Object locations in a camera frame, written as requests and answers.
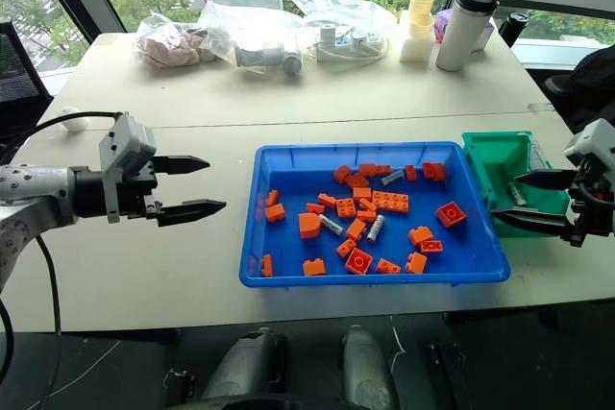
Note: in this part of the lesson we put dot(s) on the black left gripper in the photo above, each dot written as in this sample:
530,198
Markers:
139,189

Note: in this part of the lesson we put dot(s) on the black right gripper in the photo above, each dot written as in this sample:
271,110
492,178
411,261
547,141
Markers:
596,208

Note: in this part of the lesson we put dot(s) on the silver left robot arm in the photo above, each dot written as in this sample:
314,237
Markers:
33,179

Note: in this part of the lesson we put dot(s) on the green plastic bin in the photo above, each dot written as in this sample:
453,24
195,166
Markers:
495,155

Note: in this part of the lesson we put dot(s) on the purple container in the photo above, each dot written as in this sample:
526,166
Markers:
441,26

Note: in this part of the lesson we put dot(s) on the red upside-down toy brick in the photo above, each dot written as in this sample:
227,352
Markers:
450,214
359,261

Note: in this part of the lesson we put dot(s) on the blue plastic tray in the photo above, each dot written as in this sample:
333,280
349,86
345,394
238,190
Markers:
288,242

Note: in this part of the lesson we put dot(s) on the rounded orange building block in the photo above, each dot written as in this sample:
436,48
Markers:
309,226

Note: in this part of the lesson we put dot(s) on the small white cap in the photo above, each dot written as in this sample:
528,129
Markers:
74,119

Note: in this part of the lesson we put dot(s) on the plastic bag with pink items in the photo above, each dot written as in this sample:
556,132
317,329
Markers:
165,47

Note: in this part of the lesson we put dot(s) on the orange 2x4 plastic toy brick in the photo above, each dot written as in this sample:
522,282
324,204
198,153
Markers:
390,201

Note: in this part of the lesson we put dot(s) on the plastic bag with grey device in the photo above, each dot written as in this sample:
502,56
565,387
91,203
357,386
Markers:
269,55

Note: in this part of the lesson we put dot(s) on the long orange building block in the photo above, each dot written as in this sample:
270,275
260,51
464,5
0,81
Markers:
375,169

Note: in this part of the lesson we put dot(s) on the black bottle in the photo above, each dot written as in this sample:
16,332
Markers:
513,26

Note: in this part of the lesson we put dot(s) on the grey rounded robot leg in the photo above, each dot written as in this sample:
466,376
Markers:
367,367
245,362

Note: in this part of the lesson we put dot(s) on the white tumbler with black lid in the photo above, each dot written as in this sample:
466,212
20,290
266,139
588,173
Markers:
463,31

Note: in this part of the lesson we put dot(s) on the stack of cream cups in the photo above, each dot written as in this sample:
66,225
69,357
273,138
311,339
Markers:
415,50

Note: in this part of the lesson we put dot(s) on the black mesh office chair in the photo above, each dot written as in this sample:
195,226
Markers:
17,83

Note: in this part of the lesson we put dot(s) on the white power strip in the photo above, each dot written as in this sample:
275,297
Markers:
343,42

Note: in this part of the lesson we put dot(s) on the stacked yellow cups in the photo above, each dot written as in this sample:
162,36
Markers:
422,11

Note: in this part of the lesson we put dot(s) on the plastic bag with power strip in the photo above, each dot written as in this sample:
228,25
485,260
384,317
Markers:
355,11

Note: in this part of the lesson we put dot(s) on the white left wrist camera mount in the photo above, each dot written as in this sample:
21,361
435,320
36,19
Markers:
126,141

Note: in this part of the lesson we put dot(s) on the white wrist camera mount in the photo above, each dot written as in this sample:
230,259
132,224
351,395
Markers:
126,141
593,138

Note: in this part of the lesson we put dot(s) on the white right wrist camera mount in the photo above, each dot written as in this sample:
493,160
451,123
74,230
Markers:
593,138

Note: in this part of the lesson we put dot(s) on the black floor bracket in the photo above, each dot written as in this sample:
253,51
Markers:
447,371

